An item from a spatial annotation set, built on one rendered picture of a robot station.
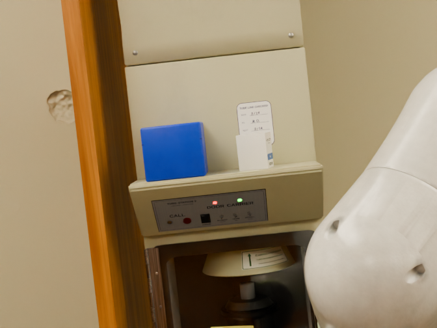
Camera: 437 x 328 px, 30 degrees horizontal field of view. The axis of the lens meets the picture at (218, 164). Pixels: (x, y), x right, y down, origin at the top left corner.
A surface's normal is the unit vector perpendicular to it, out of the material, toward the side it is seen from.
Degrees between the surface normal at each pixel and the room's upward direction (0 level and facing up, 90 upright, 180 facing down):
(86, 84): 90
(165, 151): 90
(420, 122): 47
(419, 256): 73
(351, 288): 94
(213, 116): 90
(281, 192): 135
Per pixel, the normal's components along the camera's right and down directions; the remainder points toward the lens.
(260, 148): -0.24, 0.07
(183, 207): 0.06, 0.74
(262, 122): -0.03, 0.06
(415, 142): -0.48, -0.59
